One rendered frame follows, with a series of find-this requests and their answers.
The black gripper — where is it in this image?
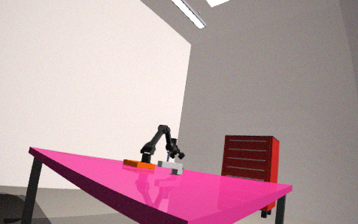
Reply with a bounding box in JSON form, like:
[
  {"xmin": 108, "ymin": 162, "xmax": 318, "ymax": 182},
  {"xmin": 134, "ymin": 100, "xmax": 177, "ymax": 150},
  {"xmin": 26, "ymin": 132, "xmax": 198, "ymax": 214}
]
[{"xmin": 173, "ymin": 145, "xmax": 185, "ymax": 159}]

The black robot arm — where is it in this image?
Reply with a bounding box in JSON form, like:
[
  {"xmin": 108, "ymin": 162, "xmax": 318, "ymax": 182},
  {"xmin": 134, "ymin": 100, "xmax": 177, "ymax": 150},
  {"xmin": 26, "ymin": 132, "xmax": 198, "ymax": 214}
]
[{"xmin": 139, "ymin": 125, "xmax": 177, "ymax": 164}]

